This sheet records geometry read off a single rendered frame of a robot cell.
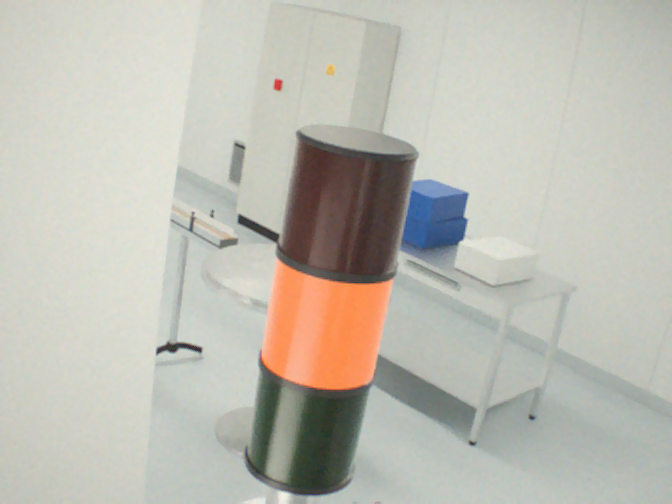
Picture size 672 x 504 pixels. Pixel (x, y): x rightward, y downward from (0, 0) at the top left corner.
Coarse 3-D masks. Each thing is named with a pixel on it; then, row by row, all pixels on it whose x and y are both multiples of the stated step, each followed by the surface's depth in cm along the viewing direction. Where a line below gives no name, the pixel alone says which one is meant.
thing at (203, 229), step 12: (180, 204) 519; (180, 216) 505; (192, 216) 495; (204, 216) 503; (180, 228) 506; (192, 228) 497; (204, 228) 491; (216, 228) 486; (228, 228) 489; (204, 240) 490; (216, 240) 482; (228, 240) 484
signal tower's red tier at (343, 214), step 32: (320, 160) 34; (352, 160) 34; (416, 160) 36; (288, 192) 36; (320, 192) 35; (352, 192) 34; (384, 192) 35; (288, 224) 36; (320, 224) 35; (352, 224) 35; (384, 224) 35; (320, 256) 35; (352, 256) 35; (384, 256) 36
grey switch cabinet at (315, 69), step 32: (288, 32) 758; (320, 32) 731; (352, 32) 705; (384, 32) 711; (288, 64) 762; (320, 64) 734; (352, 64) 708; (384, 64) 724; (256, 96) 795; (288, 96) 765; (320, 96) 738; (352, 96) 712; (384, 96) 736; (256, 128) 799; (288, 128) 769; (256, 160) 803; (288, 160) 773; (256, 192) 807; (256, 224) 814
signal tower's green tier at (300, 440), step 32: (256, 416) 39; (288, 416) 37; (320, 416) 37; (352, 416) 38; (256, 448) 39; (288, 448) 38; (320, 448) 38; (352, 448) 39; (288, 480) 38; (320, 480) 38
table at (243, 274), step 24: (216, 264) 442; (240, 264) 448; (264, 264) 454; (216, 288) 418; (240, 288) 417; (264, 288) 422; (264, 312) 406; (240, 408) 496; (216, 432) 466; (240, 432) 470; (240, 456) 450
